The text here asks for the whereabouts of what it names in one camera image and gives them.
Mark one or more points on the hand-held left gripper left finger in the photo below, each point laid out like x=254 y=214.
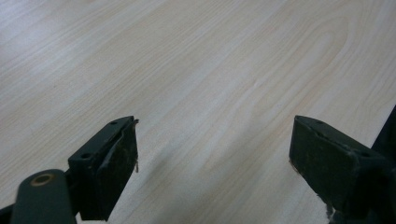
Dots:
x=102 y=168

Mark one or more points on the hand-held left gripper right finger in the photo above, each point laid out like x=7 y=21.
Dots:
x=330 y=161

